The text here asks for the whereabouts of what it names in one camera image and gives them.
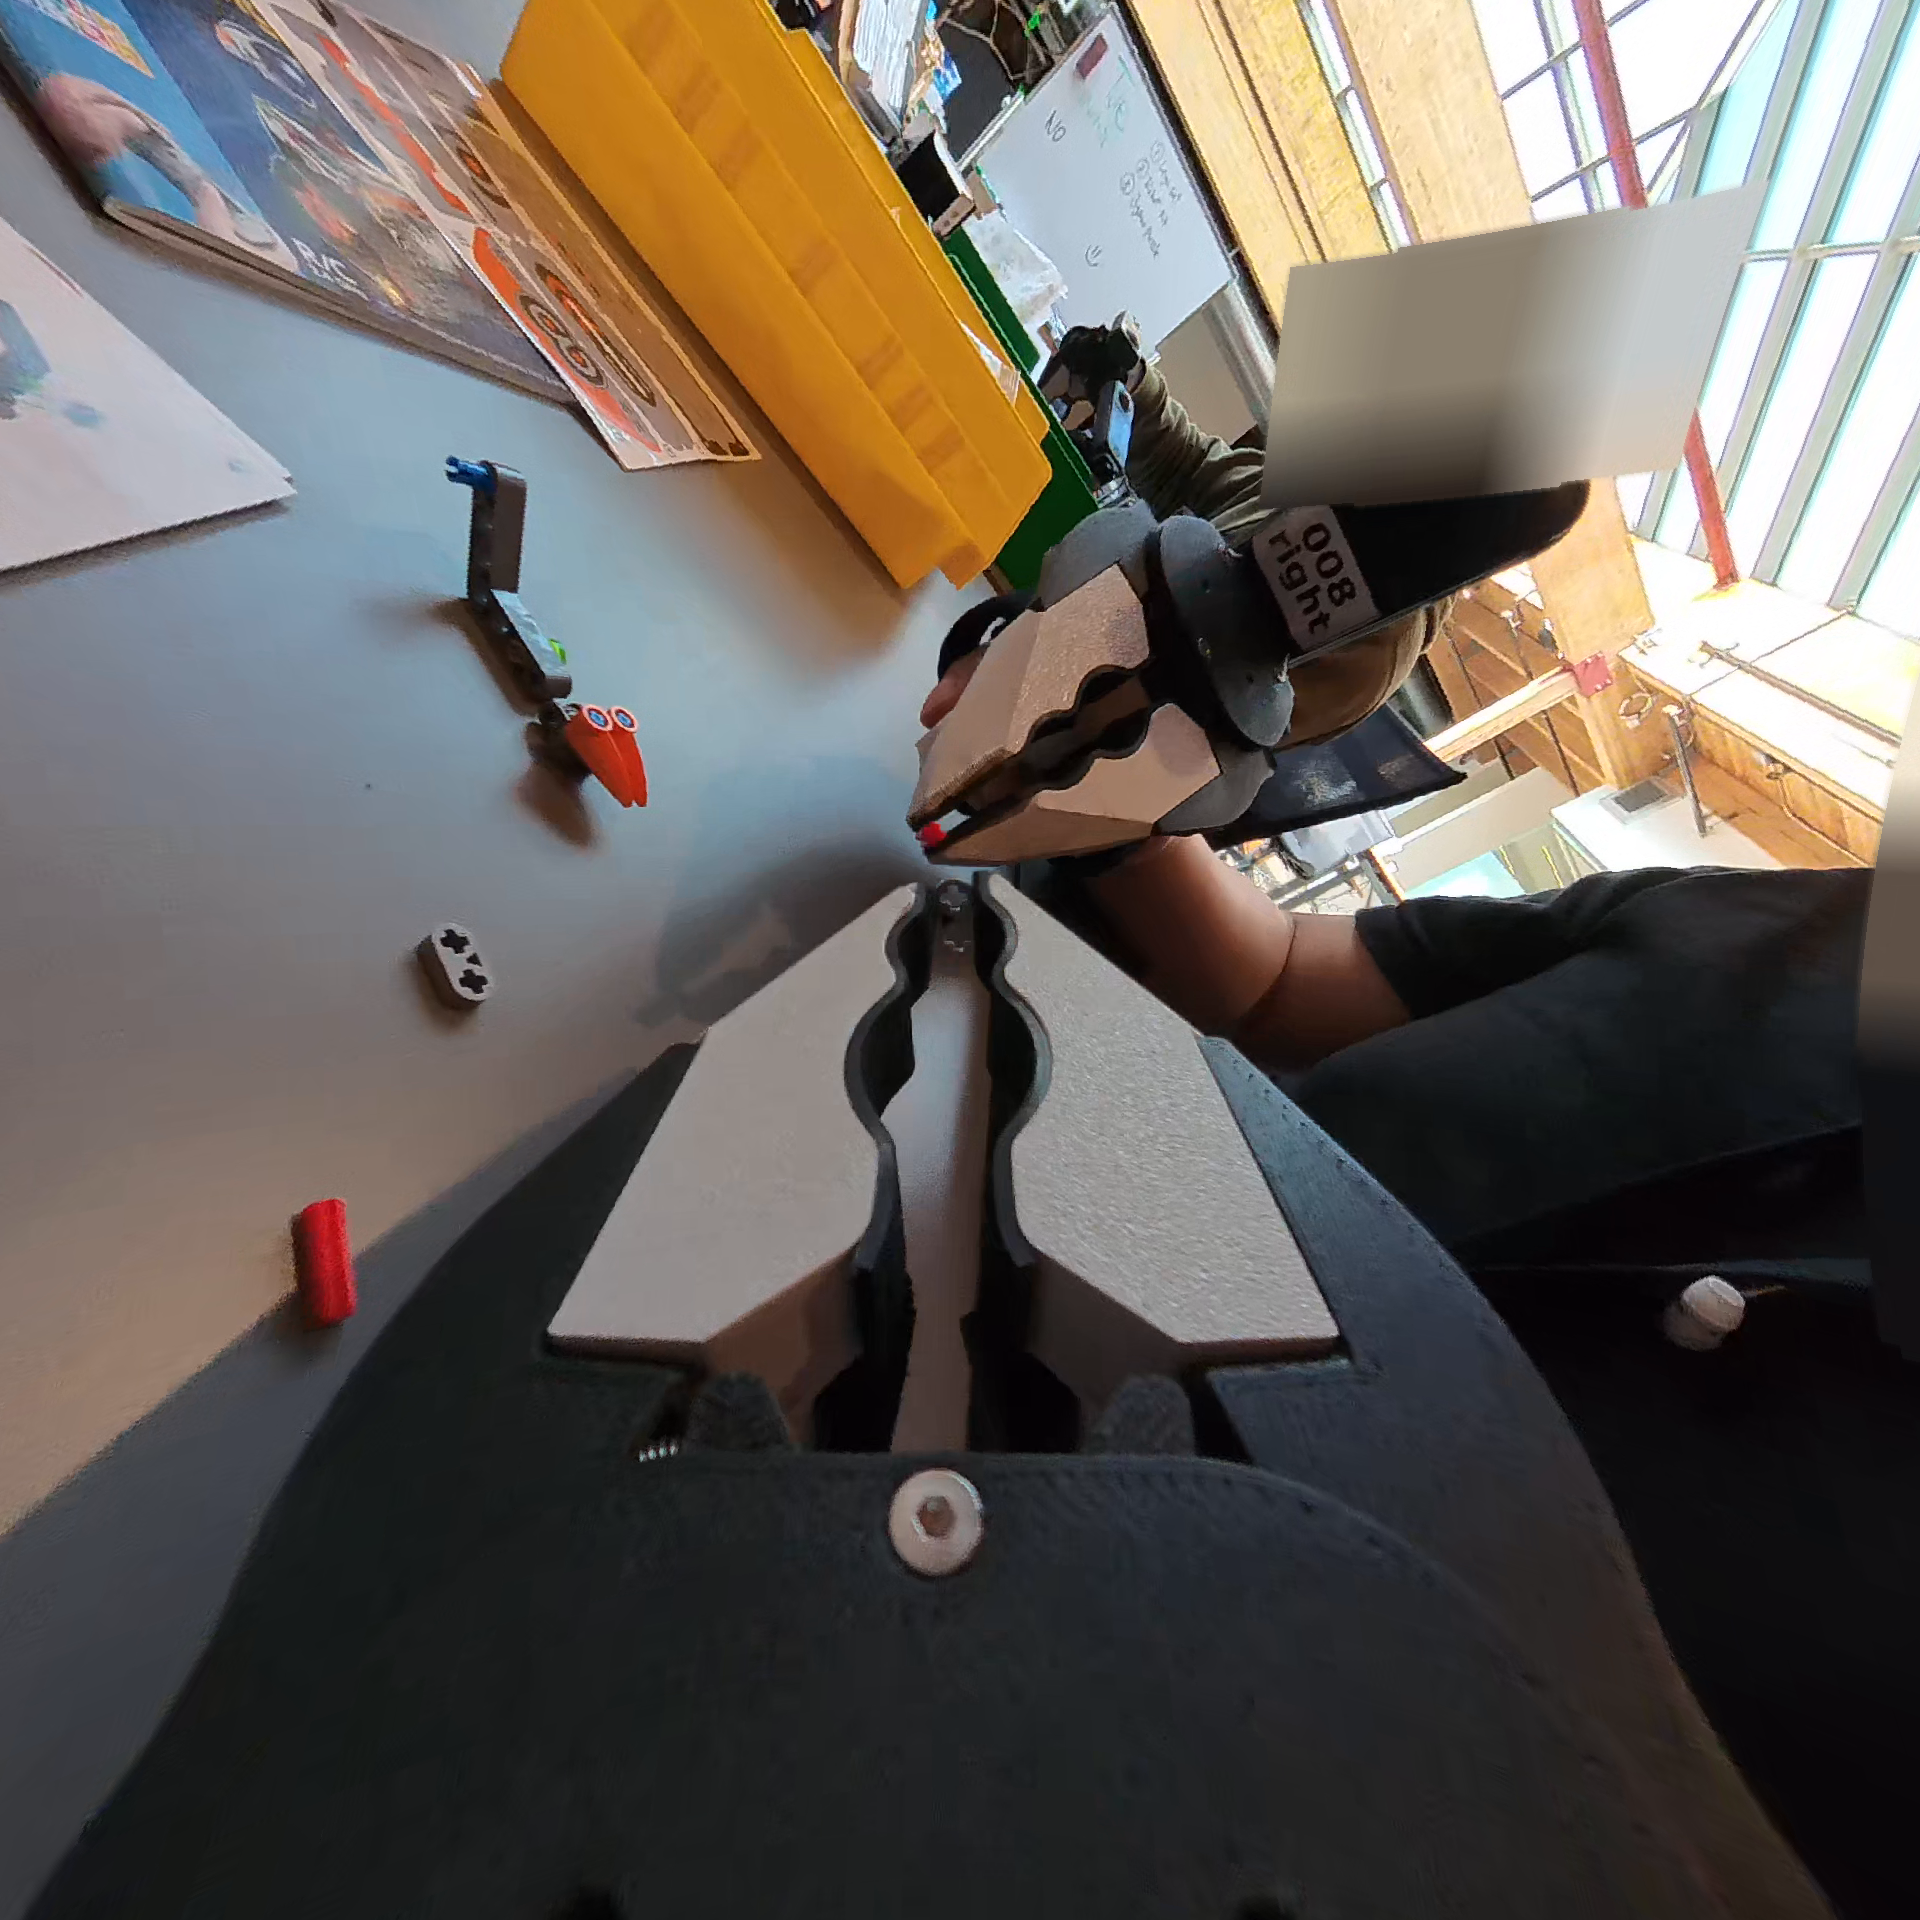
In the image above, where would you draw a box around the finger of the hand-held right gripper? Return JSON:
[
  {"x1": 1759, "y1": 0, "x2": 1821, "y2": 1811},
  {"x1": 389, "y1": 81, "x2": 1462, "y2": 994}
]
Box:
[
  {"x1": 907, "y1": 564, "x2": 1160, "y2": 826},
  {"x1": 922, "y1": 699, "x2": 1227, "y2": 869}
]

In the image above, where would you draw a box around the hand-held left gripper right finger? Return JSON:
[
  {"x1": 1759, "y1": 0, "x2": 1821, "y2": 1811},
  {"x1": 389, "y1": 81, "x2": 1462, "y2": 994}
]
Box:
[{"x1": 975, "y1": 873, "x2": 1341, "y2": 1453}]

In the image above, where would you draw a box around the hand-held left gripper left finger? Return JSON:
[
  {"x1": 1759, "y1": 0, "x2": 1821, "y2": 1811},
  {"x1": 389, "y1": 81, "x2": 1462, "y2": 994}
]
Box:
[{"x1": 547, "y1": 882, "x2": 924, "y2": 1453}]

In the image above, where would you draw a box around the person's right forearm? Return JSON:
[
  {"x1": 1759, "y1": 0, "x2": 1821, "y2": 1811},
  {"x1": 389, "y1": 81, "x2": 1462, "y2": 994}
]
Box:
[{"x1": 1072, "y1": 829, "x2": 1412, "y2": 1077}]

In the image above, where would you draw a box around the green plastic bin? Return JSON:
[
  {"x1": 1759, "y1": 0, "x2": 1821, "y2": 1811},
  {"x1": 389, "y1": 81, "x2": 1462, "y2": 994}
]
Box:
[{"x1": 943, "y1": 225, "x2": 1106, "y2": 594}]

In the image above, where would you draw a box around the whiteboard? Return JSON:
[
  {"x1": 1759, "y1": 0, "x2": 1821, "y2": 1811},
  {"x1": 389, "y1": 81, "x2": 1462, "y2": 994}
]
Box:
[{"x1": 975, "y1": 16, "x2": 1239, "y2": 354}]

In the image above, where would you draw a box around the yellow plastic bin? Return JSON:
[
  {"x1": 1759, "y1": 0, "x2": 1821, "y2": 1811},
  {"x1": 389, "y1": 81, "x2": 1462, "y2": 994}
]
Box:
[{"x1": 498, "y1": 0, "x2": 1055, "y2": 591}]

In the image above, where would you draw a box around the grey beam with orange claws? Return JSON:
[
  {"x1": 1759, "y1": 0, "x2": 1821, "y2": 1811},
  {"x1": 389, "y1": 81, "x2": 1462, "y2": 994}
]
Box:
[{"x1": 443, "y1": 456, "x2": 652, "y2": 812}]

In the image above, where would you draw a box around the robot sticker sheet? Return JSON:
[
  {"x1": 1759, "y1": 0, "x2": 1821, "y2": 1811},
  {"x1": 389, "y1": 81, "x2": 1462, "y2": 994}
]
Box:
[{"x1": 299, "y1": 0, "x2": 760, "y2": 473}]

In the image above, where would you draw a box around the open white instruction booklet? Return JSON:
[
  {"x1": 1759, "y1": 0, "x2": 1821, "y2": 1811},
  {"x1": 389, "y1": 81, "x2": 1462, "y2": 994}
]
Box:
[{"x1": 0, "y1": 218, "x2": 298, "y2": 577}]

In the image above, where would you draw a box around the blue cover manual booklet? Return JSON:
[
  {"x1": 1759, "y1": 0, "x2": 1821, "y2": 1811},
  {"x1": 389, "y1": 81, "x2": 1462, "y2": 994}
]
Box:
[{"x1": 0, "y1": 0, "x2": 579, "y2": 408}]

